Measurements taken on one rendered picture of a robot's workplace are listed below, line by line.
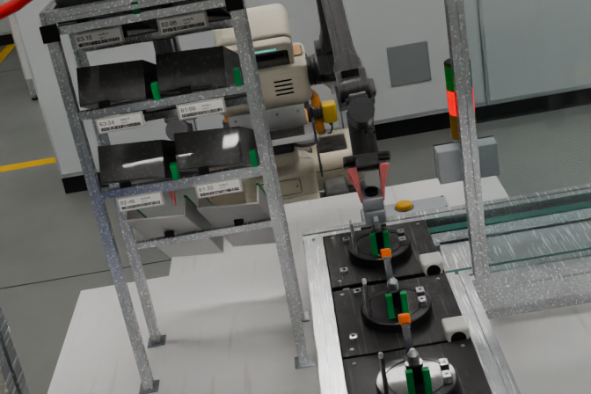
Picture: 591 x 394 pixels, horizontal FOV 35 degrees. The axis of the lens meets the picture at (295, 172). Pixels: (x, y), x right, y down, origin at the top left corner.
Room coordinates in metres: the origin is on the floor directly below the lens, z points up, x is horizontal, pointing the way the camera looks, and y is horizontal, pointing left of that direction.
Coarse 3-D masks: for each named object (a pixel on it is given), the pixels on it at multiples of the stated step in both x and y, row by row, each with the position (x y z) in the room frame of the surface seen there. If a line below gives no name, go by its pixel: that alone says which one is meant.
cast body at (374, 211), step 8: (368, 192) 1.82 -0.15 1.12; (376, 192) 1.82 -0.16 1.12; (368, 200) 1.80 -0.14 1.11; (376, 200) 1.80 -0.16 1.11; (368, 208) 1.81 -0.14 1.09; (376, 208) 1.81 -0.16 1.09; (368, 216) 1.80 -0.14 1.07; (376, 216) 1.80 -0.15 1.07; (384, 216) 1.80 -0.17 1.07; (368, 224) 1.80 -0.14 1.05; (376, 224) 1.78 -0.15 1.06
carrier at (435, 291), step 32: (352, 288) 1.69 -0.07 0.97; (384, 288) 1.64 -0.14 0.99; (416, 288) 1.59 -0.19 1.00; (448, 288) 1.62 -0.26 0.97; (352, 320) 1.57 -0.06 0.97; (384, 320) 1.52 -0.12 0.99; (416, 320) 1.51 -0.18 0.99; (448, 320) 1.48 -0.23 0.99; (352, 352) 1.47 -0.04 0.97; (384, 352) 1.45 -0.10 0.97
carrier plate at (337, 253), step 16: (400, 224) 1.94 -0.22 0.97; (416, 224) 1.92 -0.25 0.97; (336, 240) 1.92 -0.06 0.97; (416, 240) 1.85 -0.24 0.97; (432, 240) 1.84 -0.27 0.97; (336, 256) 1.84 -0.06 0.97; (416, 256) 1.78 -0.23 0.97; (336, 272) 1.77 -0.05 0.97; (352, 272) 1.76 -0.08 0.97; (368, 272) 1.75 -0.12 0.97; (384, 272) 1.74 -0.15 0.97; (400, 272) 1.72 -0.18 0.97; (416, 272) 1.71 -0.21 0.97; (336, 288) 1.71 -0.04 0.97
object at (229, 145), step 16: (224, 128) 1.69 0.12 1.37; (240, 128) 1.69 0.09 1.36; (176, 144) 1.70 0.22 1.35; (192, 144) 1.69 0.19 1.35; (208, 144) 1.68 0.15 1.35; (224, 144) 1.67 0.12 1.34; (240, 144) 1.67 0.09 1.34; (176, 160) 1.69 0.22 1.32; (192, 160) 1.68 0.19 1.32; (208, 160) 1.67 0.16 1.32; (224, 160) 1.66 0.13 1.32; (240, 160) 1.65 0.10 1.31
